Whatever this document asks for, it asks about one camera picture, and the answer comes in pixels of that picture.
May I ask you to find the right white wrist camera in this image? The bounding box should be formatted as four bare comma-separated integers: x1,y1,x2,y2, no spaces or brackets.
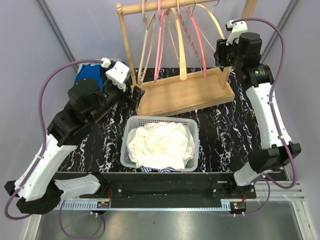
226,20,248,46

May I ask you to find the white rear basket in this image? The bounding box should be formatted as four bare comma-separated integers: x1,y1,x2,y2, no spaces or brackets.
76,59,104,78

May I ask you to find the pink hanger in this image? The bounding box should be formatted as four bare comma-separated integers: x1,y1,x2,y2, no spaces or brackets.
179,6,207,77
153,0,165,83

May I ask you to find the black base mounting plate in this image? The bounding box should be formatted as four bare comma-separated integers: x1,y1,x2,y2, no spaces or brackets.
81,172,257,209

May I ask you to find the blue white striped top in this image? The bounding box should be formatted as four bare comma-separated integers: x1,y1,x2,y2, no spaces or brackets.
120,149,175,174

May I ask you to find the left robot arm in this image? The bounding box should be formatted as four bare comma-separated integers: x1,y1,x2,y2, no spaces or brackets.
4,78,145,215

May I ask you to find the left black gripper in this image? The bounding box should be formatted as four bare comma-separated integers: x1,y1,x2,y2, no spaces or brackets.
89,65,145,124

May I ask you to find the wooden clothes rack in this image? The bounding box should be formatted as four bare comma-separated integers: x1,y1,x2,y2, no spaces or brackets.
116,0,235,117

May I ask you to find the cream wooden hanger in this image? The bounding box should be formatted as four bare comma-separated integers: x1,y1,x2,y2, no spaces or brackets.
166,0,187,81

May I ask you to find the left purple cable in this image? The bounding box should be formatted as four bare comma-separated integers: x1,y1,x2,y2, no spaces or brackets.
4,57,111,240

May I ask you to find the purple cable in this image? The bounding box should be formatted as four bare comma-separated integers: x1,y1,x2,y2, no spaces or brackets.
4,57,111,240
207,17,298,217

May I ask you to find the white basket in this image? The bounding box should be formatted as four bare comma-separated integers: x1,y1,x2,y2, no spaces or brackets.
120,115,200,172
76,59,104,78

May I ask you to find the white tank top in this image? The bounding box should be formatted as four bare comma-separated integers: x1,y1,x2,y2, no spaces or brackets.
126,122,196,170

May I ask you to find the white centre basket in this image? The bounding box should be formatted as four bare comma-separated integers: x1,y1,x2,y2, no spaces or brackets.
120,115,200,172

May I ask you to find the folded blue cloth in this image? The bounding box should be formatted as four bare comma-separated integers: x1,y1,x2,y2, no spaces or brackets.
73,64,103,91

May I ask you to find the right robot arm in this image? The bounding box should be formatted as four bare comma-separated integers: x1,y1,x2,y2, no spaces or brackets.
214,32,302,199

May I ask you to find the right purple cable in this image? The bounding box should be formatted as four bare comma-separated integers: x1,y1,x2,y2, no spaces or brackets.
207,17,298,217

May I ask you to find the beige plastic hanger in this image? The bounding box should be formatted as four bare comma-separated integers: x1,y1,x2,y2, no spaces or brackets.
137,0,156,85

